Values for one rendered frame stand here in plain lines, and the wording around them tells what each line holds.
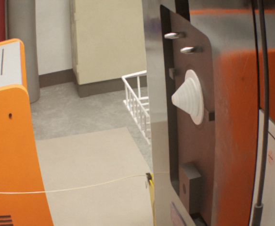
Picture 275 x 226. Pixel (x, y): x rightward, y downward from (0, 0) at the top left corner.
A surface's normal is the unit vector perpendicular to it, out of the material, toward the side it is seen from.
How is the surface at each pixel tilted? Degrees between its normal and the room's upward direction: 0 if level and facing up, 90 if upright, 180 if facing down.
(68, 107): 0
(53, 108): 0
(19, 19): 90
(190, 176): 0
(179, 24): 90
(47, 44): 90
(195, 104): 91
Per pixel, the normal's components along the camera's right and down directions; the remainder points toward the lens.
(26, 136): 0.24, 0.38
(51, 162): -0.07, -0.91
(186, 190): -0.97, 0.15
